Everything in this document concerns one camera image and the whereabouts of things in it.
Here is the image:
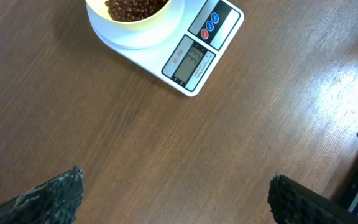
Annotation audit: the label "white digital kitchen scale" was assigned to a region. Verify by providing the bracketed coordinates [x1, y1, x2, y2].
[86, 0, 245, 96]

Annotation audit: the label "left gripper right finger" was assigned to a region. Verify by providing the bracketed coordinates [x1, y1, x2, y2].
[267, 174, 358, 224]

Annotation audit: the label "red beans in bowl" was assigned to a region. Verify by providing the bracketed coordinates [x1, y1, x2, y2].
[104, 0, 168, 22]

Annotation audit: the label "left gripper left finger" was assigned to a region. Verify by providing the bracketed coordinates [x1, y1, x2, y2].
[0, 166, 84, 224]

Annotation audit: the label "pale yellow plastic bowl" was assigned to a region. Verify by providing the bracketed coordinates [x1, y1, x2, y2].
[86, 0, 172, 30]

